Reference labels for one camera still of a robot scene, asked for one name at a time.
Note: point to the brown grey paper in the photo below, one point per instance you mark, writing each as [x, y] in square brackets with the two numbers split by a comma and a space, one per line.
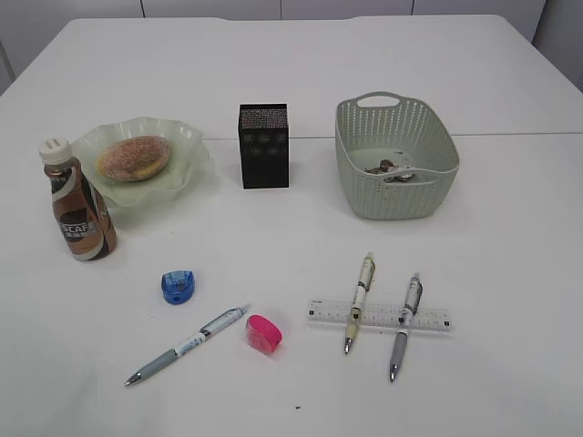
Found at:
[378, 167]

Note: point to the paper with pink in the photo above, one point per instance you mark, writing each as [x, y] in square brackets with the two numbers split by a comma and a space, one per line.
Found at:
[394, 172]

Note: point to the blue pencil sharpener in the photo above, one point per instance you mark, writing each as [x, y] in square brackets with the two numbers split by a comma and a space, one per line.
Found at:
[177, 286]

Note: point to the sugared bread bun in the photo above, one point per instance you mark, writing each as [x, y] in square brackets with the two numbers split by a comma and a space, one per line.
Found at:
[134, 159]

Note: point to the brown Nescafe coffee bottle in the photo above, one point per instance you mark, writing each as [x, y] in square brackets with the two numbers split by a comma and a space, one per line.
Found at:
[79, 209]

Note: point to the black mesh pen holder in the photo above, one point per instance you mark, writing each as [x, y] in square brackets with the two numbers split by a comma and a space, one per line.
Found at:
[264, 145]

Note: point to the cream grip ballpoint pen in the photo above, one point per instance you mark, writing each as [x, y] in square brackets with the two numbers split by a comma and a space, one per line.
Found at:
[363, 286]

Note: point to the blue grey ballpoint pen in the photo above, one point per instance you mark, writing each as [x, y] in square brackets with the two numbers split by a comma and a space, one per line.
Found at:
[213, 327]

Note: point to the pink pencil sharpener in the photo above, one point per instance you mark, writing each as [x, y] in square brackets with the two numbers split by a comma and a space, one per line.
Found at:
[262, 334]

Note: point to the pale green plastic basket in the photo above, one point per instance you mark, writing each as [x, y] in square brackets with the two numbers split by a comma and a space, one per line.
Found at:
[383, 125]

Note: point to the pale green wavy plate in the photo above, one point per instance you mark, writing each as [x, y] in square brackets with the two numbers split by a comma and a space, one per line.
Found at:
[187, 156]

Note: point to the grey grip ballpoint pen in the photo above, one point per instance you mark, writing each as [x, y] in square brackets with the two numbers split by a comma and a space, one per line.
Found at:
[408, 311]

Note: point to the clear plastic ruler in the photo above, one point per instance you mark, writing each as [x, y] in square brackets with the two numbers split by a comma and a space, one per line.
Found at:
[377, 315]

